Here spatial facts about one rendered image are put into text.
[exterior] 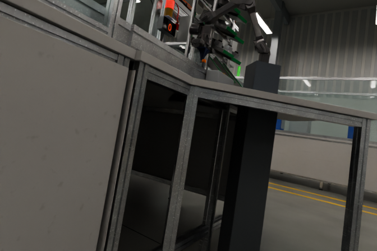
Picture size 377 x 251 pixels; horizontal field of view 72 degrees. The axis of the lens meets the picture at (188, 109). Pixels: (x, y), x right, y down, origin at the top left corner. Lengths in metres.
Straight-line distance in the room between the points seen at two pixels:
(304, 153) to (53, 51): 4.88
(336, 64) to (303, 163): 5.63
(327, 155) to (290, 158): 0.62
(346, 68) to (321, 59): 0.88
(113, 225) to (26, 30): 0.55
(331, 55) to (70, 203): 9.98
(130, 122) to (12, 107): 0.32
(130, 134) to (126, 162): 0.08
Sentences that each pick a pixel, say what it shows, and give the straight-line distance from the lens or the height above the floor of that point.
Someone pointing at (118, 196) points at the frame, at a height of 0.43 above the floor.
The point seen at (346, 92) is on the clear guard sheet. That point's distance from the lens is 5.29.
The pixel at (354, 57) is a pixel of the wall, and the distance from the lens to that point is 10.26.
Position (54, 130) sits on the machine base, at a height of 0.60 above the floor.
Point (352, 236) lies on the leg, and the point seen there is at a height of 0.30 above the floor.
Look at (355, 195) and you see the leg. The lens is 1.43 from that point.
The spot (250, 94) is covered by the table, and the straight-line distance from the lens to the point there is 1.11.
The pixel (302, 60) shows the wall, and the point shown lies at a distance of 10.43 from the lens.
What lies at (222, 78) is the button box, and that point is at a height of 0.93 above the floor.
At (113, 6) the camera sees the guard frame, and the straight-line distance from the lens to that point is 0.80.
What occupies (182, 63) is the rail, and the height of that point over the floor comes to 0.92.
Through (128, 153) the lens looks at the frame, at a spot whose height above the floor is 0.55.
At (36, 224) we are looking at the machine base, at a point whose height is 0.39.
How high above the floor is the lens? 0.65
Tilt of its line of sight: 5 degrees up
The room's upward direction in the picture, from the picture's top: 9 degrees clockwise
